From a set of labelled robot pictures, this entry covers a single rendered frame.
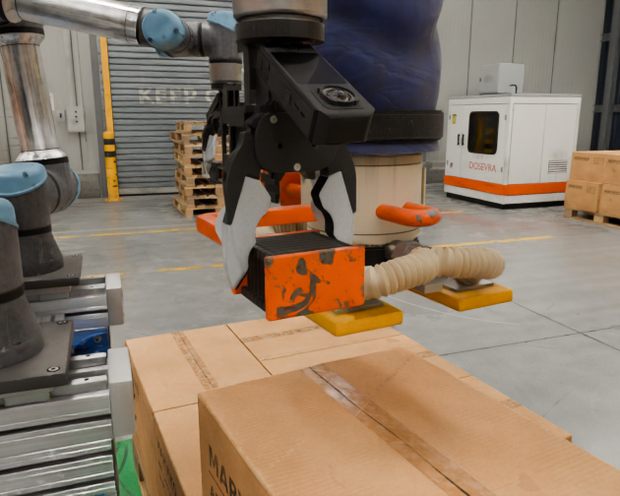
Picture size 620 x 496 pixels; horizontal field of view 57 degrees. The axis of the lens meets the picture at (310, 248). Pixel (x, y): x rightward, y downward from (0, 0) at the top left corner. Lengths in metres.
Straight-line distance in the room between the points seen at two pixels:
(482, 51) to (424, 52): 12.32
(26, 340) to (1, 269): 0.11
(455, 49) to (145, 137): 6.50
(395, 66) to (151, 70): 9.85
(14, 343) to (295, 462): 0.43
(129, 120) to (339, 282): 10.08
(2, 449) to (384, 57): 0.75
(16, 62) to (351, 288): 1.16
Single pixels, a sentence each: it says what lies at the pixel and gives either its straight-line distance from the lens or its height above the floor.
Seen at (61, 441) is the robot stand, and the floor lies 0.91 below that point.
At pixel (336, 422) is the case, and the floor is 0.95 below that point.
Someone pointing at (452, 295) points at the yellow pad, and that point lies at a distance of 0.80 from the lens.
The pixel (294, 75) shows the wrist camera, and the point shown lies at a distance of 0.41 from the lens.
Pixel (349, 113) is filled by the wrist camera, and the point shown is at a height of 1.37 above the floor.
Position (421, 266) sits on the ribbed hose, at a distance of 0.69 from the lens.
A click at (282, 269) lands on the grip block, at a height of 1.26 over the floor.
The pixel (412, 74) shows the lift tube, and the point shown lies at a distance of 0.77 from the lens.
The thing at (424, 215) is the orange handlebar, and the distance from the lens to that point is 0.73.
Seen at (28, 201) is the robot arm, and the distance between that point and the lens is 1.35.
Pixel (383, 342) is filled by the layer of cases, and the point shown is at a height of 0.54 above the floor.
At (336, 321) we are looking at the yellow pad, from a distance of 0.68.
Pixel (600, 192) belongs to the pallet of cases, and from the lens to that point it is 8.33.
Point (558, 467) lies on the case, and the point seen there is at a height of 0.95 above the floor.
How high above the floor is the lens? 1.37
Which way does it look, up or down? 13 degrees down
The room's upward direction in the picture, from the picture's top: straight up
